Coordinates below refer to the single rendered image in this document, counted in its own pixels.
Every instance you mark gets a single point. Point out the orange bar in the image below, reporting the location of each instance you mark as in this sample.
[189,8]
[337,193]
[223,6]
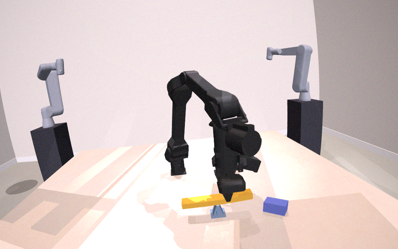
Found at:
[215,199]

